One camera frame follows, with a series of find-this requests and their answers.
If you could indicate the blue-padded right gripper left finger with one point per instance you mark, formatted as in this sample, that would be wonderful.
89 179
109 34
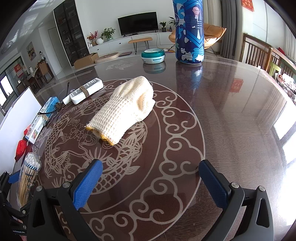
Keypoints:
83 185

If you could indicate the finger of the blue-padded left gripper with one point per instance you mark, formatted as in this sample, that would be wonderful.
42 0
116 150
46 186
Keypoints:
14 177

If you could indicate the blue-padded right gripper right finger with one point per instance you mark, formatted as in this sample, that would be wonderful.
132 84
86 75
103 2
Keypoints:
216 183

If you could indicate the cotton swab pack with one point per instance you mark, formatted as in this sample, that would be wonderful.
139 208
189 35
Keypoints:
28 174

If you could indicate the cream knitted work gloves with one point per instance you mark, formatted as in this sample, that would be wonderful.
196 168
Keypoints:
130 103

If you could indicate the red plastic bag bundle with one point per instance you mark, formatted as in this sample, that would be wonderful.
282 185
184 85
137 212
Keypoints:
23 146

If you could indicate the white cardboard storage box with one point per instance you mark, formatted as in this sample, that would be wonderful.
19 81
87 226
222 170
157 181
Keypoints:
17 119

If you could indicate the blue white medicine box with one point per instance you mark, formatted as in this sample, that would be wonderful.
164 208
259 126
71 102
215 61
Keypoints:
39 122

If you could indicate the black eyeglasses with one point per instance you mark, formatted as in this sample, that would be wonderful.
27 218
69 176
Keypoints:
57 107

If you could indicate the white flat bottle with band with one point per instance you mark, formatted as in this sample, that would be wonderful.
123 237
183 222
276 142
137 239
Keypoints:
84 91

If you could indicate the brown cardboard box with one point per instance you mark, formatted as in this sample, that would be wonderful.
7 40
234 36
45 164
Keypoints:
85 61

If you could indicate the wooden dining chair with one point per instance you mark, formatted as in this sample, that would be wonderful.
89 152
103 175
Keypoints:
255 52

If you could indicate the teal white round container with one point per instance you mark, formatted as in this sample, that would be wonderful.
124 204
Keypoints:
153 56

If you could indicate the oval wooden cat scratcher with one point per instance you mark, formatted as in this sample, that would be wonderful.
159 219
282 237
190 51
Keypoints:
106 57

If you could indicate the orange rocking lounge chair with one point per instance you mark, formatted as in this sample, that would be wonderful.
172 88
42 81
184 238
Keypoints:
212 34

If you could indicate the white tv cabinet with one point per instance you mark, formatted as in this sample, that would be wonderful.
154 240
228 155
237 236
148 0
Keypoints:
120 45

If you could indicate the wooden bench black legs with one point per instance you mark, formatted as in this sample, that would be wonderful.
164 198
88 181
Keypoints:
141 40

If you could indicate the red flowers in vase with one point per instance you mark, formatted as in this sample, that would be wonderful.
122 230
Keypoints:
92 37

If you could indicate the green potted plant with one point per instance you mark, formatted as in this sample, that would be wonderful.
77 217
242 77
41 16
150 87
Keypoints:
107 33

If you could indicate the blue patterned tall canister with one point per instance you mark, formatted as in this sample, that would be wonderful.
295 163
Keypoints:
189 36

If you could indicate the black television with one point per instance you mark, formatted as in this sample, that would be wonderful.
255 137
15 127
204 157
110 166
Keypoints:
142 22

